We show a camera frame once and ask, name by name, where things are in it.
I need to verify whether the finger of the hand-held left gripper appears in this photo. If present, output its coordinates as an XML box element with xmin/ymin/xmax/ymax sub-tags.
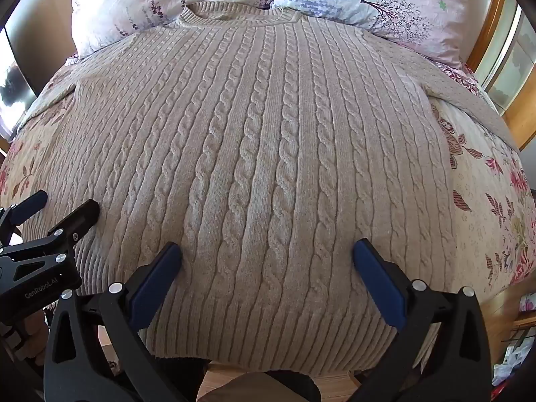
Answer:
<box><xmin>42</xmin><ymin>199</ymin><xmax>100</xmax><ymax>252</ymax></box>
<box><xmin>0</xmin><ymin>190</ymin><xmax>49</xmax><ymax>237</ymax></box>

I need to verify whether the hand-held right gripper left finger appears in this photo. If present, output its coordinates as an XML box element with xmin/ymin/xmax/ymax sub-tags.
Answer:
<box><xmin>44</xmin><ymin>242</ymin><xmax>183</xmax><ymax>402</ymax></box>

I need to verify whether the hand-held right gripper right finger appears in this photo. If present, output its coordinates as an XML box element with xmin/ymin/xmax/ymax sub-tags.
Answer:
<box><xmin>353</xmin><ymin>238</ymin><xmax>491</xmax><ymax>402</ymax></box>

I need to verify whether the floral quilt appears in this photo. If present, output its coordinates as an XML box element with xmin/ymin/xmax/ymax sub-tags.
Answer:
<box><xmin>0</xmin><ymin>48</ymin><xmax>536</xmax><ymax>302</ymax></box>

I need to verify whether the white pillow with purple flowers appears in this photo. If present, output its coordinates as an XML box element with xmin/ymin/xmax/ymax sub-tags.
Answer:
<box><xmin>69</xmin><ymin>0</ymin><xmax>281</xmax><ymax>59</ymax></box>

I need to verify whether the lavender print pillow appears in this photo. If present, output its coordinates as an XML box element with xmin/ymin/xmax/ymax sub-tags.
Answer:
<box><xmin>270</xmin><ymin>0</ymin><xmax>478</xmax><ymax>70</ymax></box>

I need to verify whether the person's left hand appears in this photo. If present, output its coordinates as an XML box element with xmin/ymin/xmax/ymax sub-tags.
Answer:
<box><xmin>19</xmin><ymin>310</ymin><xmax>50</xmax><ymax>367</ymax></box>

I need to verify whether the cream cable-knit cushion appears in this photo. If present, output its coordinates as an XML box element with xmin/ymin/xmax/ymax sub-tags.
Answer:
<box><xmin>21</xmin><ymin>1</ymin><xmax>518</xmax><ymax>375</ymax></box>

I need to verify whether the dark screen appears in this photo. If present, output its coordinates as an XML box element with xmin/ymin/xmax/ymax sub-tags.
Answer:
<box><xmin>0</xmin><ymin>27</ymin><xmax>40</xmax><ymax>107</ymax></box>

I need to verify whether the wooden headboard cabinet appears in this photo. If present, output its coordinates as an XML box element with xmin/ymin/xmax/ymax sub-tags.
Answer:
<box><xmin>467</xmin><ymin>0</ymin><xmax>536</xmax><ymax>151</ymax></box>

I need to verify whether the white plastic bag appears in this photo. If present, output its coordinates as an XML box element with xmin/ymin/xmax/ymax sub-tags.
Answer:
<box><xmin>492</xmin><ymin>360</ymin><xmax>524</xmax><ymax>388</ymax></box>

